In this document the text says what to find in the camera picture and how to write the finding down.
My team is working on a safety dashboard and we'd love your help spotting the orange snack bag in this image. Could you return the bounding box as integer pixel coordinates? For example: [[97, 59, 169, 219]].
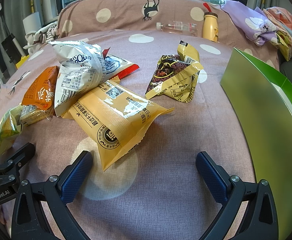
[[21, 66, 59, 111]]

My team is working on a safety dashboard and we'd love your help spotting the pink patterned cloth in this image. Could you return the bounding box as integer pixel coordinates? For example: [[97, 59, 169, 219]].
[[255, 7, 292, 61]]

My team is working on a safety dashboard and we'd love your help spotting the white red-edged snack packet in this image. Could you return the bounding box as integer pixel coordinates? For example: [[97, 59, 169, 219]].
[[103, 48, 139, 80]]

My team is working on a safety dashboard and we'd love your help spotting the striped white cloth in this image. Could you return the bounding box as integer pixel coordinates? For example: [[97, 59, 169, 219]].
[[23, 21, 58, 55]]

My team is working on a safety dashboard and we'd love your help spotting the green cardboard box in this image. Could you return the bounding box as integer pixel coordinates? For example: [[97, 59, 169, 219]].
[[220, 49, 292, 239]]

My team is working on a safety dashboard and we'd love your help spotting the purple floral cloth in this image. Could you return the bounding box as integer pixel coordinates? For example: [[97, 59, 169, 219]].
[[221, 0, 281, 47]]

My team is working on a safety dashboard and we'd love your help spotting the yellow brown nut bag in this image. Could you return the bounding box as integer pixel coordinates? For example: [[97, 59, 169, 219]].
[[145, 41, 203, 103]]

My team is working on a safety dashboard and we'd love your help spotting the white blue-print snack bag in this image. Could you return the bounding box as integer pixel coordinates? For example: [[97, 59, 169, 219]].
[[49, 41, 106, 116]]

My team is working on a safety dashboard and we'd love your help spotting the pink polka-dot bed cover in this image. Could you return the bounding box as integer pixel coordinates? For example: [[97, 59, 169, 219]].
[[2, 11, 278, 239]]

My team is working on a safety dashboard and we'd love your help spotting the tan yellow snack bag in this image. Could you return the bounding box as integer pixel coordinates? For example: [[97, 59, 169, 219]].
[[62, 80, 172, 171]]

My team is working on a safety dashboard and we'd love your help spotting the yellow box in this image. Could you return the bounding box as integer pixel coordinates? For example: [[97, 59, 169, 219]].
[[15, 55, 29, 69]]

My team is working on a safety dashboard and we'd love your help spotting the clear cracker packet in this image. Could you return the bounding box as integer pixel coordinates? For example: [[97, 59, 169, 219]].
[[20, 105, 54, 125]]

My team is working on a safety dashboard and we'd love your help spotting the yellow bear bottle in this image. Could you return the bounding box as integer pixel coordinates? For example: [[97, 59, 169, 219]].
[[202, 2, 219, 42]]

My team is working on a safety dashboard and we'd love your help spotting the green yellow corn snack bag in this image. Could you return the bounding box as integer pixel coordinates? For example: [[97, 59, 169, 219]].
[[0, 105, 23, 156]]

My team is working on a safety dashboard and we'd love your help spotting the clear plastic water bottle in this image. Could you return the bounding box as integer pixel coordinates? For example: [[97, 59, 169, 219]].
[[156, 21, 198, 36]]

